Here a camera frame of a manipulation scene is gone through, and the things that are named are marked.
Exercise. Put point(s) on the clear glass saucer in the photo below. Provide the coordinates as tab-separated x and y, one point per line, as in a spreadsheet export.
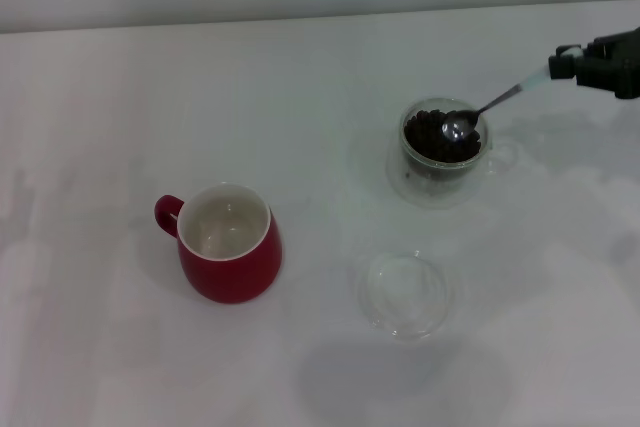
405	297

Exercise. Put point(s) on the coffee beans heap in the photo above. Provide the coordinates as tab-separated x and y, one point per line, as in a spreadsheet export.
425	142

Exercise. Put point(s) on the red ceramic mug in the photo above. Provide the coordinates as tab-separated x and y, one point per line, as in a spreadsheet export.
235	277

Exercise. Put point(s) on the double-wall glass cup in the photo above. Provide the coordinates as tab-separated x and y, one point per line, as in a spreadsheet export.
400	183

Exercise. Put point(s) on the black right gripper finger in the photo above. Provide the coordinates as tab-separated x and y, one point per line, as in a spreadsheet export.
615	44
610	77

